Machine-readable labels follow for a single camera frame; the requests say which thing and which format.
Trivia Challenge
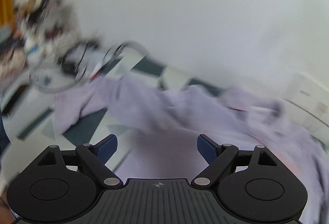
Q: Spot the grey looped cable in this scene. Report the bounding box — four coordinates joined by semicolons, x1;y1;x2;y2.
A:
29;41;150;94

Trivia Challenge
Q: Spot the blue cloth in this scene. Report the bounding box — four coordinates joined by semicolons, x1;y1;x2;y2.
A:
0;115;11;154

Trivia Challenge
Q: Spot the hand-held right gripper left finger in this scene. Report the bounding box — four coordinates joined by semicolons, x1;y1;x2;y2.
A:
37;134;124;190

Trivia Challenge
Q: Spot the white wall outlet plate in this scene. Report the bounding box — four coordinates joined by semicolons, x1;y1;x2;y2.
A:
284;72;329;134

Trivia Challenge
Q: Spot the lavender fleece garment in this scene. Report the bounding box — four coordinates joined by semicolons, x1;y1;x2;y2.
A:
54;75;329;224

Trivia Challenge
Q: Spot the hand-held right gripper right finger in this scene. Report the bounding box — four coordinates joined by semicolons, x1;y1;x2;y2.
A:
191;134;280;190

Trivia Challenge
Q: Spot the blurred clutter pile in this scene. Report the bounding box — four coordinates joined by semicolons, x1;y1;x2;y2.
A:
0;0;80;60

